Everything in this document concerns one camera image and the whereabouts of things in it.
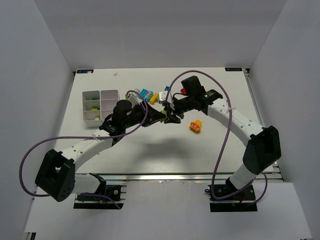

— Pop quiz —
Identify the teal printed round lego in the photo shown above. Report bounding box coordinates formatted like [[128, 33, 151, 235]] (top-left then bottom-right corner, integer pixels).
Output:
[[145, 90, 154, 99]]

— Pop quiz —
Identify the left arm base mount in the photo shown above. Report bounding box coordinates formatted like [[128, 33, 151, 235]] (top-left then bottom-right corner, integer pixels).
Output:
[[73, 174, 127, 210]]

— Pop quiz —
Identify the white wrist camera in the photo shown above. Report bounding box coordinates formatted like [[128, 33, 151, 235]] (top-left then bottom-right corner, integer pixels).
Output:
[[125, 88, 142, 107], [158, 91, 174, 108]]

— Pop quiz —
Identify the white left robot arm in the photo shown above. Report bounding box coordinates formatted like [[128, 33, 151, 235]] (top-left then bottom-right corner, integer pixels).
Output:
[[35, 100, 170, 202]]

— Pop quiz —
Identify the blue long lego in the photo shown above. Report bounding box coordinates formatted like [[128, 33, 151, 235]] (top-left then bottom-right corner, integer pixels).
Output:
[[139, 89, 148, 98]]

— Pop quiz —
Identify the red lego brick top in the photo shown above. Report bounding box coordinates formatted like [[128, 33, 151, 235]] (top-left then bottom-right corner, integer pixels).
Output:
[[180, 88, 186, 95]]

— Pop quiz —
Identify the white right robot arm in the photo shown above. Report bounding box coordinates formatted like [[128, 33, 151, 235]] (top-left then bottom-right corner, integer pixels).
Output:
[[163, 75, 282, 199]]

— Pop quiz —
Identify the blue label left corner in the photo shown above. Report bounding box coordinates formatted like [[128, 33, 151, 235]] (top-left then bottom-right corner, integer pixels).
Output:
[[76, 69, 94, 74]]

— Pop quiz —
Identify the pale lime lego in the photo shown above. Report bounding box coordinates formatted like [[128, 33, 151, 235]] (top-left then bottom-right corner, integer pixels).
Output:
[[160, 110, 167, 123]]

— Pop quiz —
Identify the blue label right corner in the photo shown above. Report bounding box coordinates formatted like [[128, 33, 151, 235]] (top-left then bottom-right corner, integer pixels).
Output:
[[224, 67, 243, 72]]

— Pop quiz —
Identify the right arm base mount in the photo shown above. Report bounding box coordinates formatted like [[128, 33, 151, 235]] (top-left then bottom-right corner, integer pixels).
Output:
[[204, 185, 258, 213]]

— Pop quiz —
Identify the aluminium table front rail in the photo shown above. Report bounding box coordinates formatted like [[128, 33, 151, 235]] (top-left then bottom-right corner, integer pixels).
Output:
[[74, 171, 285, 182]]

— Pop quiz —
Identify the yellow lego brick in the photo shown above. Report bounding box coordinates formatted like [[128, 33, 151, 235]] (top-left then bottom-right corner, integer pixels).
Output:
[[149, 93, 159, 105]]

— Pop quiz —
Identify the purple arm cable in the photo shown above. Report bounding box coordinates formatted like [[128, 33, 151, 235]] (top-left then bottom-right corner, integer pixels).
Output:
[[19, 90, 148, 210], [169, 70, 268, 206]]

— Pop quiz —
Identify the white compartment container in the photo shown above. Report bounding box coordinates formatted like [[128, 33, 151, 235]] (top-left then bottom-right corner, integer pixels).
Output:
[[82, 89, 120, 128]]

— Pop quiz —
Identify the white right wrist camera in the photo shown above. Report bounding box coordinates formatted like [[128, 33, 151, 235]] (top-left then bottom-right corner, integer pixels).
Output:
[[158, 91, 174, 108]]

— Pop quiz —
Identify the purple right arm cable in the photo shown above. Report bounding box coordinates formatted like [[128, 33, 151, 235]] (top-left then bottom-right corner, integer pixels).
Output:
[[169, 70, 268, 206]]

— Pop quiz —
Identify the blue label corner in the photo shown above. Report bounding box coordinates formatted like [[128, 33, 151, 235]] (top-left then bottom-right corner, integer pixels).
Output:
[[224, 67, 243, 72], [76, 69, 94, 74]]

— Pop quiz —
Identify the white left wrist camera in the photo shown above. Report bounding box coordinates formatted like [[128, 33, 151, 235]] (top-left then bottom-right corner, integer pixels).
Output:
[[125, 88, 142, 107]]

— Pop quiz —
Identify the yellow orange flower lego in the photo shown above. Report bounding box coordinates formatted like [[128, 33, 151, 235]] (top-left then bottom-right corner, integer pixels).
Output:
[[189, 120, 202, 134]]

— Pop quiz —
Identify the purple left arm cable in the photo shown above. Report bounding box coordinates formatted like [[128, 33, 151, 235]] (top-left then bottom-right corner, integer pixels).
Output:
[[19, 90, 148, 210]]

